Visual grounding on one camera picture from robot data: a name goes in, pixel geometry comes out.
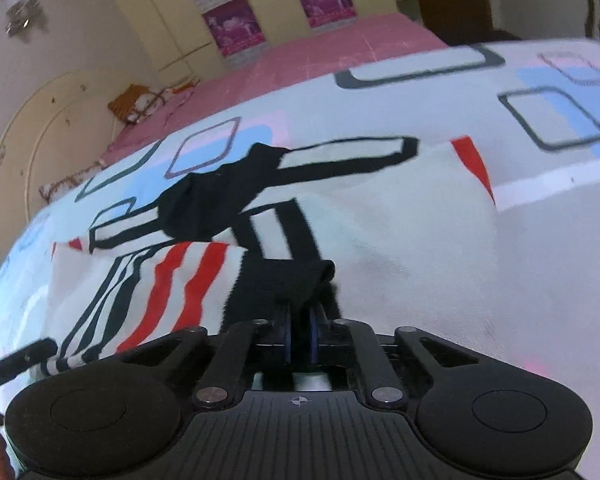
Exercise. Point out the flat floral pillow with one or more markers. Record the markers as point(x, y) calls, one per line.
point(72, 180)

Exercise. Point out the orange patterned pillow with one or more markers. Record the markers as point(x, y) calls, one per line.
point(137, 102)

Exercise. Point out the printed blanket with squares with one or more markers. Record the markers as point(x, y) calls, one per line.
point(430, 270)

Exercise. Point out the wall lamp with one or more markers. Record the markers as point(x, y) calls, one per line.
point(22, 10)

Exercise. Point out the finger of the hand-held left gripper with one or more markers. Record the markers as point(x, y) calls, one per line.
point(27, 355)

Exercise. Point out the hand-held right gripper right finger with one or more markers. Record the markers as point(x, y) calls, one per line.
point(314, 342)

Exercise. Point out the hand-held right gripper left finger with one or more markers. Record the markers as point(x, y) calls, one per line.
point(288, 342)

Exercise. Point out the brown wooden door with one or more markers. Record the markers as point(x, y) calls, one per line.
point(455, 0)

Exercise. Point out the cream rounded headboard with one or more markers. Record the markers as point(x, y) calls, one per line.
point(55, 125)

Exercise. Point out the pink bed sheet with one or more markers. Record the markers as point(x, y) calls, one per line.
point(300, 67)

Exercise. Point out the cream wardrobe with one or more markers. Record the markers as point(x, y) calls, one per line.
point(150, 10)

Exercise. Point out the white black red striped garment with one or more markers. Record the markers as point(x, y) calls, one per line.
point(190, 280)

